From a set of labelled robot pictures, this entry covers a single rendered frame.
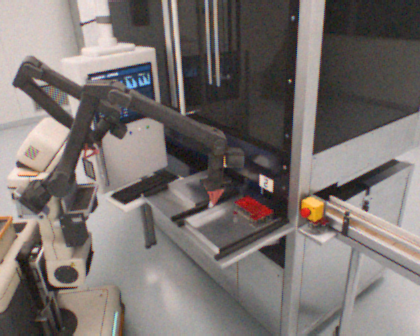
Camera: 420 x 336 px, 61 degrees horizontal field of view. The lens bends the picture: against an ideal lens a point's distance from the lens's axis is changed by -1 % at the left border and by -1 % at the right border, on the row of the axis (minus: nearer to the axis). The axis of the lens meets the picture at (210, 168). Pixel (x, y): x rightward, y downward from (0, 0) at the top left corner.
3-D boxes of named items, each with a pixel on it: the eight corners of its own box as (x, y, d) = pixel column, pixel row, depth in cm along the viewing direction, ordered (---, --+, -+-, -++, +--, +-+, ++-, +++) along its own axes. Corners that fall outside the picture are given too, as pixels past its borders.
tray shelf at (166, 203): (214, 170, 213) (214, 167, 212) (306, 223, 161) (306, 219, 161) (141, 197, 189) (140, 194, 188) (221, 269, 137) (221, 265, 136)
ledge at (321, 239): (318, 220, 163) (318, 216, 162) (342, 233, 153) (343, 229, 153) (297, 231, 156) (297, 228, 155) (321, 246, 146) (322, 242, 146)
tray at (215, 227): (243, 200, 178) (243, 194, 176) (280, 224, 158) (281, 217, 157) (184, 225, 161) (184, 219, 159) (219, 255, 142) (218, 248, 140)
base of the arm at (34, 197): (28, 184, 133) (16, 200, 122) (43, 170, 131) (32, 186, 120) (47, 198, 136) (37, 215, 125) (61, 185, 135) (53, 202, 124)
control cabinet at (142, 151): (151, 159, 248) (136, 39, 213) (169, 166, 235) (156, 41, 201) (85, 186, 216) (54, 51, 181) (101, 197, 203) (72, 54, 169)
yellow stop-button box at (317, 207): (311, 208, 154) (313, 194, 151) (325, 216, 149) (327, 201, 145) (299, 215, 150) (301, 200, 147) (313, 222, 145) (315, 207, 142)
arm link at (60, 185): (89, 67, 117) (83, 73, 108) (129, 84, 121) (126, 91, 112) (51, 180, 132) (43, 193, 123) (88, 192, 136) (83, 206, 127)
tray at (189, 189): (219, 170, 209) (219, 165, 207) (248, 187, 190) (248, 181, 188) (168, 189, 192) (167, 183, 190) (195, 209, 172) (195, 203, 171)
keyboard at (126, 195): (165, 171, 228) (164, 168, 226) (179, 178, 219) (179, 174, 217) (110, 196, 202) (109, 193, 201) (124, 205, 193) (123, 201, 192)
